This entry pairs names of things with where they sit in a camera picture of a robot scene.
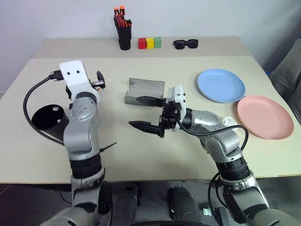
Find wide black cup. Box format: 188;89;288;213
31;103;70;130

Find tall black pen cup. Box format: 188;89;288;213
114;20;132;51

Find black sunglasses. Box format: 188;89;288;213
173;39;199;50

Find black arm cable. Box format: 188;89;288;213
23;70;65;145
175;117;249;151

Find dark rounded robot leg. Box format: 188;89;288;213
166;185;203;226
110;183;143;226

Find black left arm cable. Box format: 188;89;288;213
23;70;65;145

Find orange leaning marker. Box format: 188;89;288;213
116;17;129;28

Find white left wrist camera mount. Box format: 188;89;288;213
59;60;99;102

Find grey upholstered seat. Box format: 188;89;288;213
269;39;301;111

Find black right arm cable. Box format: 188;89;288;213
175;117;249;151

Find dark robot torso rim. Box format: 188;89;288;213
131;218;212;226

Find blue plate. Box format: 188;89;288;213
197;68;246;104

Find pink plate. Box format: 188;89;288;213
236;95;295;141

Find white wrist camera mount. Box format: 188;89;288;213
167;84;187;132
59;60;99;102

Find black zip tie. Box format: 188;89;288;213
98;141;118;152

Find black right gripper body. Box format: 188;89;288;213
158;97;183;130

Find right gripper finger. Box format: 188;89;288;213
128;120;166;139
135;96;166;108

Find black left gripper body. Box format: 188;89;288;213
88;79;105;92

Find grey open glasses case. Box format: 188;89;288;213
124;77;166;107

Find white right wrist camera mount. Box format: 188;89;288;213
167;84;187;132

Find crumpled white plastic piece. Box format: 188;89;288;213
222;116;237;128

